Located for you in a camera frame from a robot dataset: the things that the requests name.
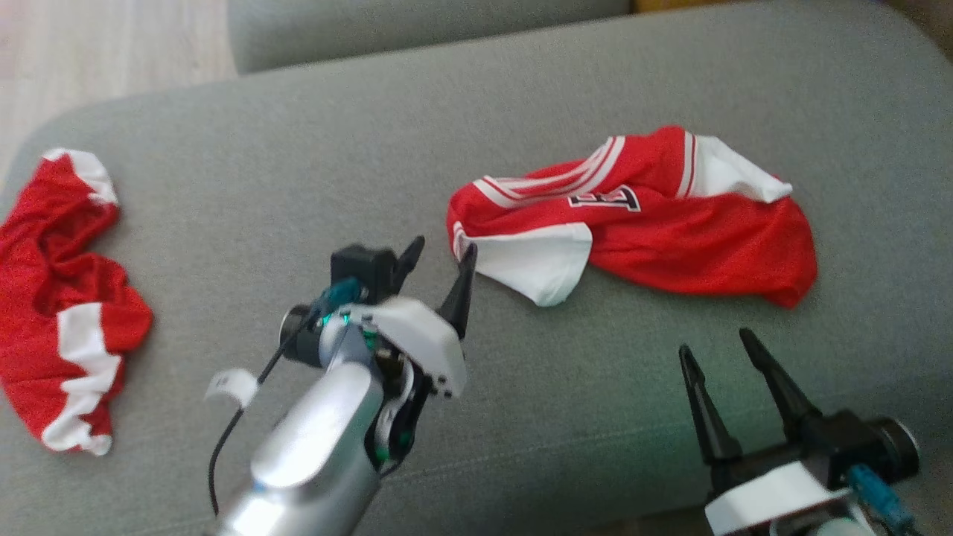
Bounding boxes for yellow sofa backrest cushion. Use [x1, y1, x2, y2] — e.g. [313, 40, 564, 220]
[633, 0, 738, 13]

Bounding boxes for red white sports jersey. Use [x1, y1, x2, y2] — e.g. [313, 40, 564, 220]
[445, 125, 818, 310]

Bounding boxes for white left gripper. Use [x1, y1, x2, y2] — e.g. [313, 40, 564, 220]
[279, 237, 478, 466]

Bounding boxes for teal left camera connector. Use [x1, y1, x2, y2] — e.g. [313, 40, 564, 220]
[324, 277, 362, 310]

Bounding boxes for teal right camera connector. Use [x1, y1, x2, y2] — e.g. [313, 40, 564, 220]
[847, 463, 915, 533]

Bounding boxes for white cable tag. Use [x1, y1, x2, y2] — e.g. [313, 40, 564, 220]
[205, 368, 259, 409]

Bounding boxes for grey sofa ottoman seat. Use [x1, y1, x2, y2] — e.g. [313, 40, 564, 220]
[0, 0, 953, 536]

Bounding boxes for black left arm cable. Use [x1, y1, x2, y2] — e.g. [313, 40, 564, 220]
[208, 294, 336, 516]

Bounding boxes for teal camera connector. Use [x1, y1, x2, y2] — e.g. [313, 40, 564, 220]
[847, 463, 915, 533]
[324, 277, 362, 310]

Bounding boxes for grey sofa seat cushion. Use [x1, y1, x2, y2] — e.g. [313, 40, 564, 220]
[227, 0, 634, 74]

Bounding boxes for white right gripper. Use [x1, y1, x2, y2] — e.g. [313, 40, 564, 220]
[679, 328, 924, 536]

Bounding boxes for red white mesh shorts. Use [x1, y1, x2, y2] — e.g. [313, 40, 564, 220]
[0, 147, 153, 456]

